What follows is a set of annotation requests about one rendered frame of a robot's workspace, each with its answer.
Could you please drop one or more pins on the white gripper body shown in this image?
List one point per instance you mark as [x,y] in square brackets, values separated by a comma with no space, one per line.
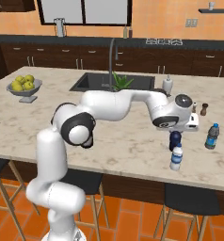
[195,118]

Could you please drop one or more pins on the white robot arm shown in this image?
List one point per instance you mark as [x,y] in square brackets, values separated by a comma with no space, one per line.
[104,106]

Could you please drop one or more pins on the small salt shaker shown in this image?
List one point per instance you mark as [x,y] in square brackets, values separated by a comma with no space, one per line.
[194,108]

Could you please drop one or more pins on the brown pepper shaker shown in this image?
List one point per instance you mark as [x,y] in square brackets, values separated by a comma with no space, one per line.
[204,109]

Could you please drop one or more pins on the clear plastic bottle blue cap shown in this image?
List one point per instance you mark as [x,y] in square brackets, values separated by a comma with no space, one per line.
[212,136]

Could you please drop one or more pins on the dark blue glass bottle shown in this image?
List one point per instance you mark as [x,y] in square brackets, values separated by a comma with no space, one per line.
[175,140]

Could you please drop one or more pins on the white soap dispenser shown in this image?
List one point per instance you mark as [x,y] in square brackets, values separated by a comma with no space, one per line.
[167,85]

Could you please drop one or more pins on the white plastic bottle blue label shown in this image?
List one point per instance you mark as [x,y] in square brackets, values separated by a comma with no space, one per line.
[176,158]

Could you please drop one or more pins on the green plant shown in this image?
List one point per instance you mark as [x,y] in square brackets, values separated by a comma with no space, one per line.
[121,82]

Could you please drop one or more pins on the hob with pale grates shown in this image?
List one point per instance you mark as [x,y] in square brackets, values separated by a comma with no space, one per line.
[164,41]

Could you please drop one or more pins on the dark curved tap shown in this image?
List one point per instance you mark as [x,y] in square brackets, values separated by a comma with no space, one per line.
[111,62]

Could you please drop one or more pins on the brown tall bottle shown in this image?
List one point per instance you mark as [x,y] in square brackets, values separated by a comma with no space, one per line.
[130,32]

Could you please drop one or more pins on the black sink basin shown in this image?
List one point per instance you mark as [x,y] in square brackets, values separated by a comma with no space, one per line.
[92,82]

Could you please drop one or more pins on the pale tall bottle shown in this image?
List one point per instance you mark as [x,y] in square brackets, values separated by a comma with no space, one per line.
[125,32]

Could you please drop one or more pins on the white cup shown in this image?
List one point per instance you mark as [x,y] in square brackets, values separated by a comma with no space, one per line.
[211,5]

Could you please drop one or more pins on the dark wood cupboard run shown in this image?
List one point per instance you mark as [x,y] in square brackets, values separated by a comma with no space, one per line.
[63,58]

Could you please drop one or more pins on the black framed window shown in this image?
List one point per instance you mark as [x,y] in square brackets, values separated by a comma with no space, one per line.
[85,11]

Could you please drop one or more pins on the grey jug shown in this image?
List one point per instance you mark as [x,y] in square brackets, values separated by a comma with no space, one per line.
[59,28]

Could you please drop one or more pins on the yellow-green apple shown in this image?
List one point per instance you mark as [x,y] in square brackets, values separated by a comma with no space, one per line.
[20,79]
[17,87]
[28,85]
[29,78]

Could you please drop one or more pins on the grey fruit bowl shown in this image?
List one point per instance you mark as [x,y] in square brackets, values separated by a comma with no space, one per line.
[26,93]

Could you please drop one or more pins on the grey wall socket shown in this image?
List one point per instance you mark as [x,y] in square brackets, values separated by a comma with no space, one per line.
[191,23]

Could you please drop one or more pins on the dark wall shelf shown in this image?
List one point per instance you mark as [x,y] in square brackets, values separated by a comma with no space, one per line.
[216,11]

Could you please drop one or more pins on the dark wood wall cupboard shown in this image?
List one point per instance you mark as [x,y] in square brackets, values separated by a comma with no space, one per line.
[12,4]

